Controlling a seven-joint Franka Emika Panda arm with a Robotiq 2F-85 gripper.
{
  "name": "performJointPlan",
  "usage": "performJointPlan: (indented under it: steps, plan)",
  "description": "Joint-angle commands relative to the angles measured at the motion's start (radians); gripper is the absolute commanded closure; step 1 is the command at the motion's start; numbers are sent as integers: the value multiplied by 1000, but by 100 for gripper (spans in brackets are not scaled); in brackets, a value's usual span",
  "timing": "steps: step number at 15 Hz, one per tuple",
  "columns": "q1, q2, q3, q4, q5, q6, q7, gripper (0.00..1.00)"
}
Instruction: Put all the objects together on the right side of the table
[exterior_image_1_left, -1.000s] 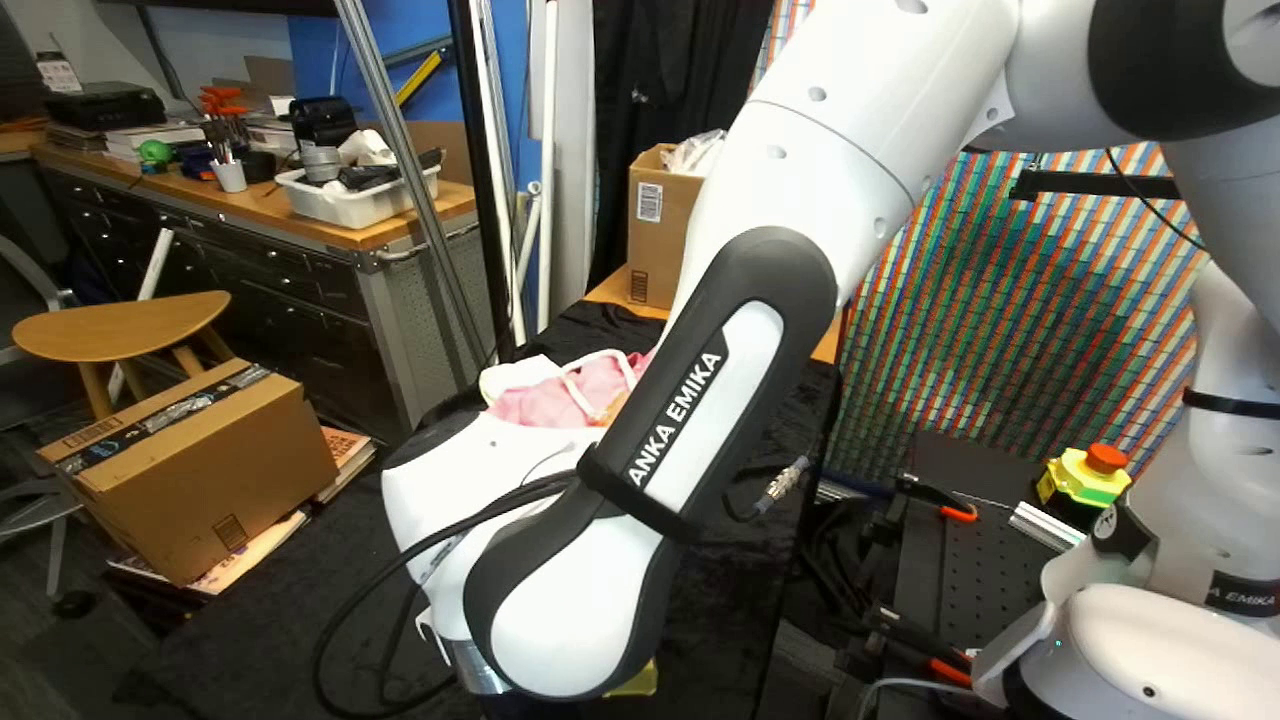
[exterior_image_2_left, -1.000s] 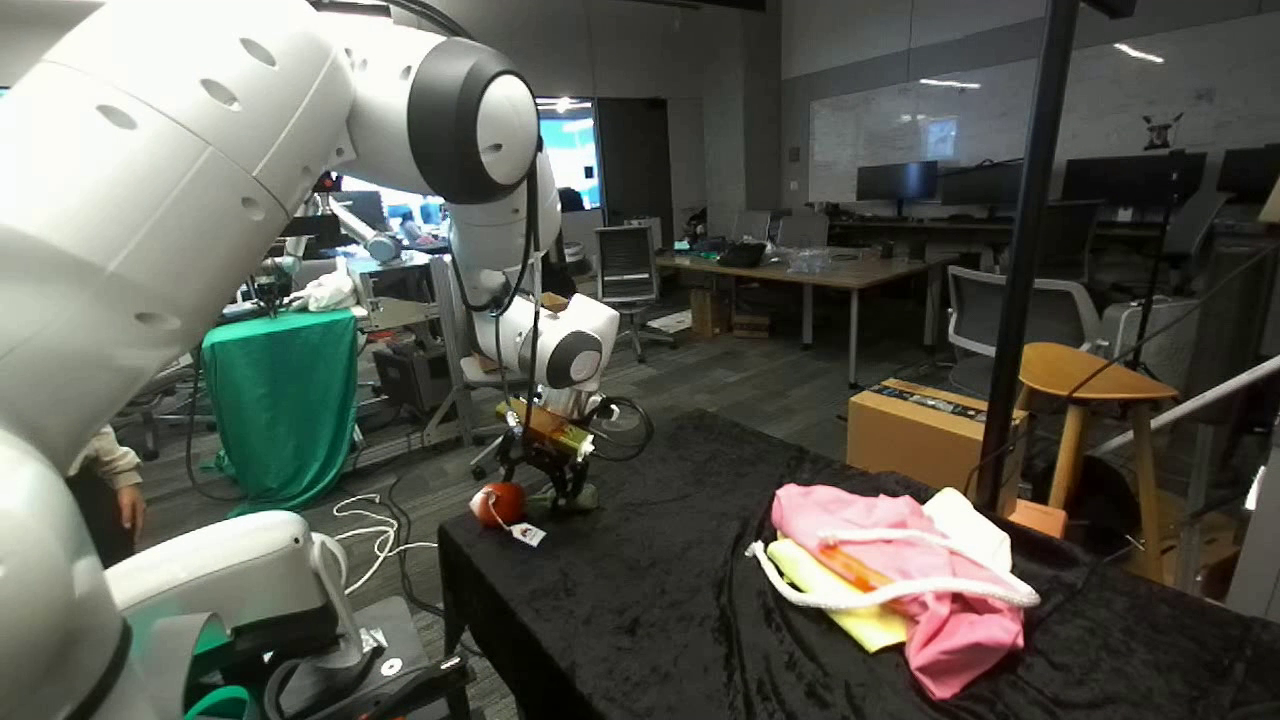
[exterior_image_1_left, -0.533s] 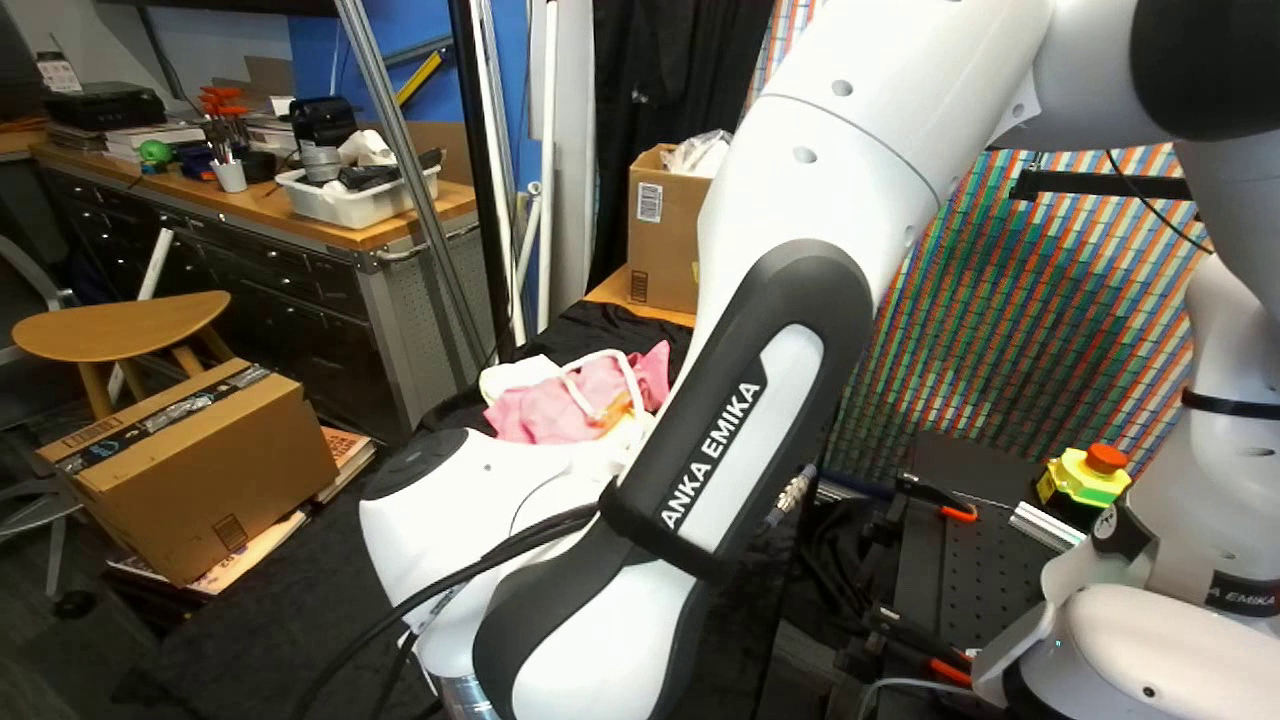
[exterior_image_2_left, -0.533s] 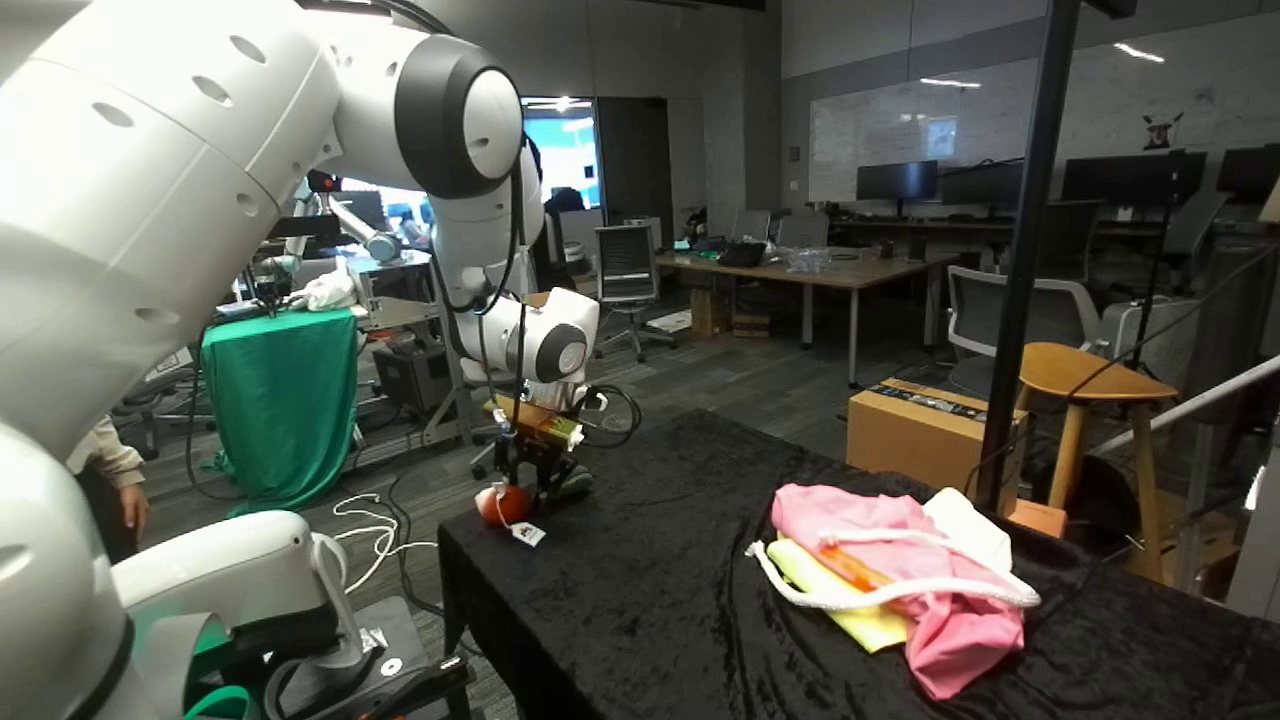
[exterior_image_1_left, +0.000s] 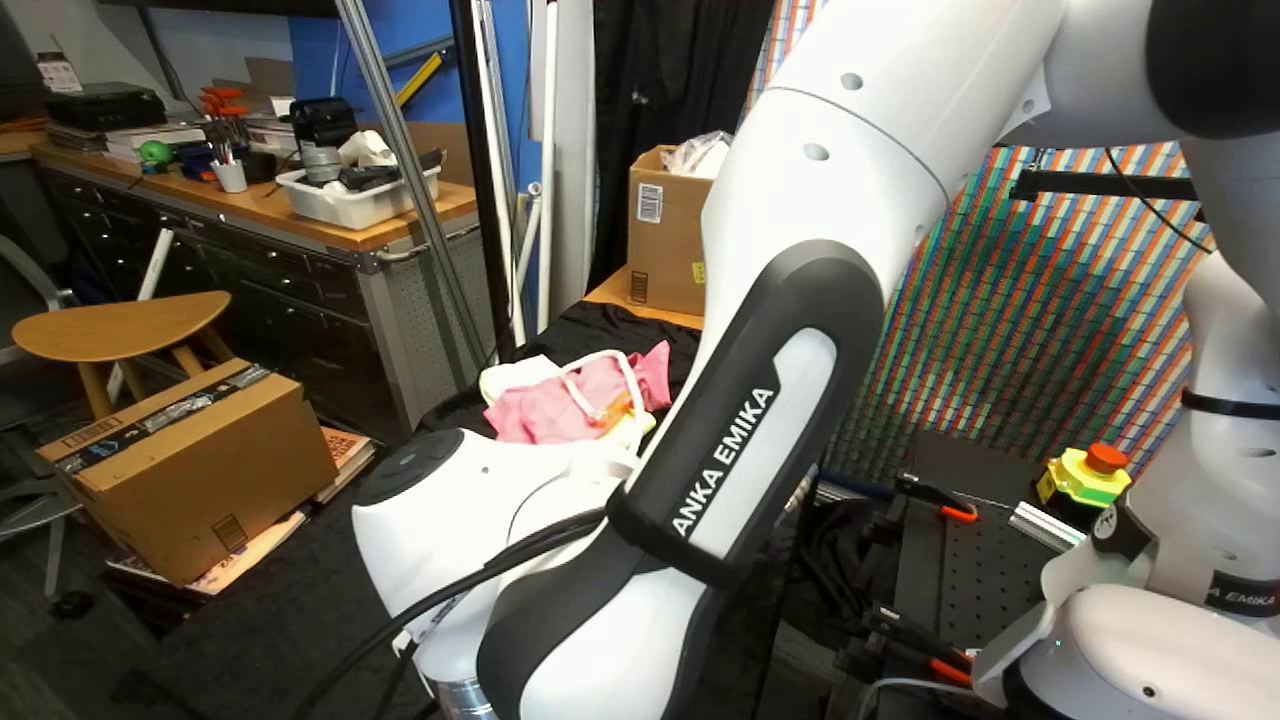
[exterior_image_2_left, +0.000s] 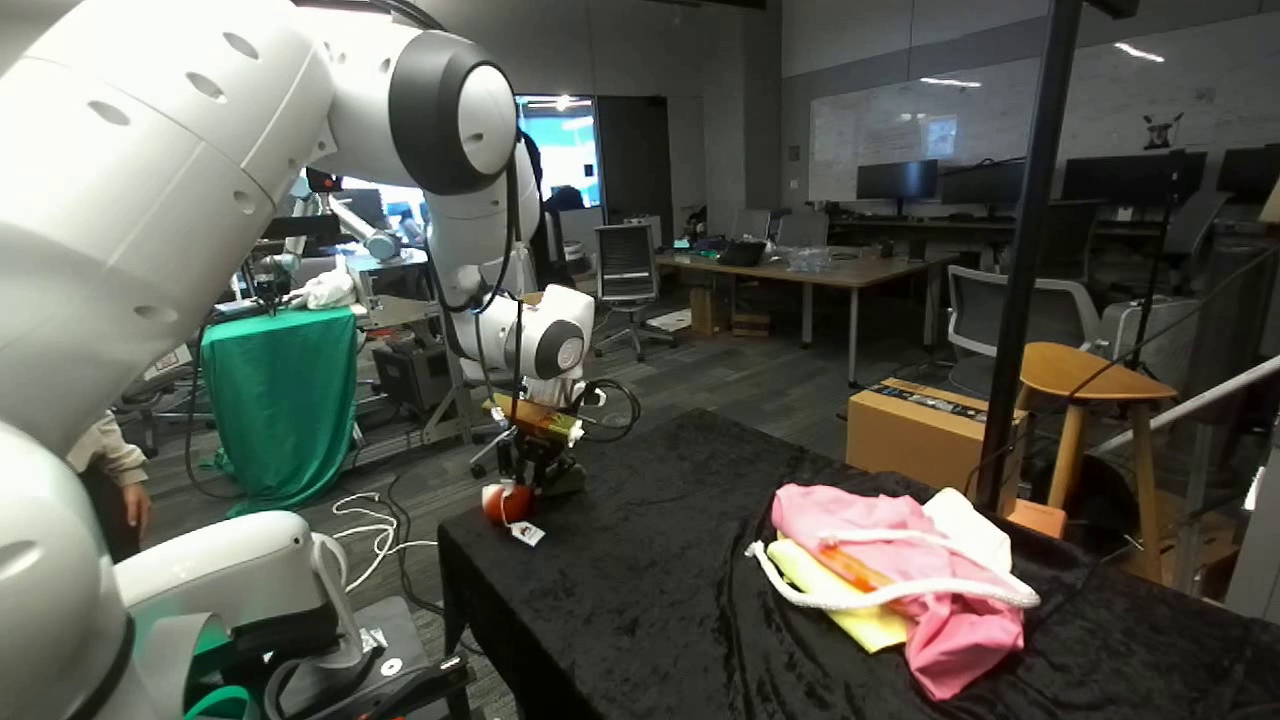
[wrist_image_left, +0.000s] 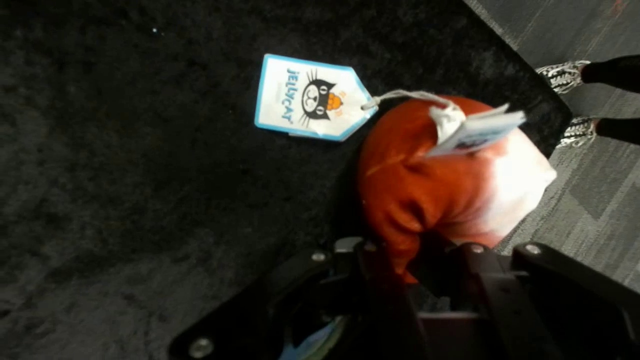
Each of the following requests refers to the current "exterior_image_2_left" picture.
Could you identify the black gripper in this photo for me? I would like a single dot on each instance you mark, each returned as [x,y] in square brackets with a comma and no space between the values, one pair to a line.
[545,464]

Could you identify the red plush fruit green leaf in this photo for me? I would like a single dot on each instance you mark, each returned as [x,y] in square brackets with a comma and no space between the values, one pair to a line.
[489,506]

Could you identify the pink shirt with orange print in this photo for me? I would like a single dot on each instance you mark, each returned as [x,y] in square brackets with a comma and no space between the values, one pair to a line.
[960,640]

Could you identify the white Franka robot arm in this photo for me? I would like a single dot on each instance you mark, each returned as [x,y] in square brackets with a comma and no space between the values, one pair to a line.
[134,162]

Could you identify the beige knit sleeve forearm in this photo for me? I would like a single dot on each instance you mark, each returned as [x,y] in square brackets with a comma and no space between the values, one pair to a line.
[101,447]

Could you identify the black velvet tablecloth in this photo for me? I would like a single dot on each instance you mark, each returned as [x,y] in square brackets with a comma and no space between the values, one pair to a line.
[626,574]

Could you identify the grey mesh desk chair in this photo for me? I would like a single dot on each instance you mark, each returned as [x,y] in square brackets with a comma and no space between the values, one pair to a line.
[626,267]

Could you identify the green draped cloth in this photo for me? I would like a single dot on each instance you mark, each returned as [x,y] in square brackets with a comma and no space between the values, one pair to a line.
[280,403]

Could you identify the wooden office desk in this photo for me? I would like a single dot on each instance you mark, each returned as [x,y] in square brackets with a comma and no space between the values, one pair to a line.
[827,271]

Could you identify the cardboard box with black tape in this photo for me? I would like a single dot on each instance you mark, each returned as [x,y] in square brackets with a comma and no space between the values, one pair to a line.
[921,434]

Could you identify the black computer monitor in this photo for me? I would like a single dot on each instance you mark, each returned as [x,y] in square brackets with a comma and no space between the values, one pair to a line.
[980,186]
[1135,177]
[898,182]
[1255,168]

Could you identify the grey office chair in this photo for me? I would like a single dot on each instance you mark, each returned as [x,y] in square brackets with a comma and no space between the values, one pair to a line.
[1025,311]

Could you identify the black vertical pole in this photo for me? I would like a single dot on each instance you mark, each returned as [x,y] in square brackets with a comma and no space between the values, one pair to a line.
[1025,242]

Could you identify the wooden stool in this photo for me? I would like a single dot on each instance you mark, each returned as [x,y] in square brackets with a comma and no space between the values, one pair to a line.
[1084,372]

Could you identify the silver metal pole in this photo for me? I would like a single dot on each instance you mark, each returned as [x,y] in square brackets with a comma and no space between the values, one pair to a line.
[1201,403]

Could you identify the tape-wrapped wrist camera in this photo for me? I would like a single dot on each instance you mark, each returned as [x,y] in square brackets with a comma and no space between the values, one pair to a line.
[540,419]

